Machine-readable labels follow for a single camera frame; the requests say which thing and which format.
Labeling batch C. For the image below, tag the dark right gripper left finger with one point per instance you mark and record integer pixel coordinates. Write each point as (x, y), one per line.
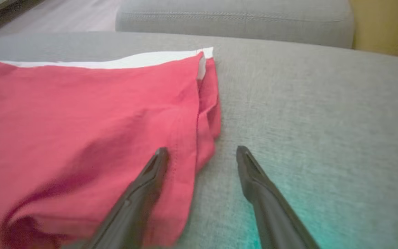
(133, 207)

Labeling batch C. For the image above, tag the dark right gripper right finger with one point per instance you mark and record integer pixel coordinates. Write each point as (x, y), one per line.
(275, 211)

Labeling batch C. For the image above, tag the red garment with white trim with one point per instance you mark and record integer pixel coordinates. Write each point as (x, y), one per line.
(81, 138)

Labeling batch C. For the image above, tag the yellow sofa section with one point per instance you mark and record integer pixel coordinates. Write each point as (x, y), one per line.
(389, 24)

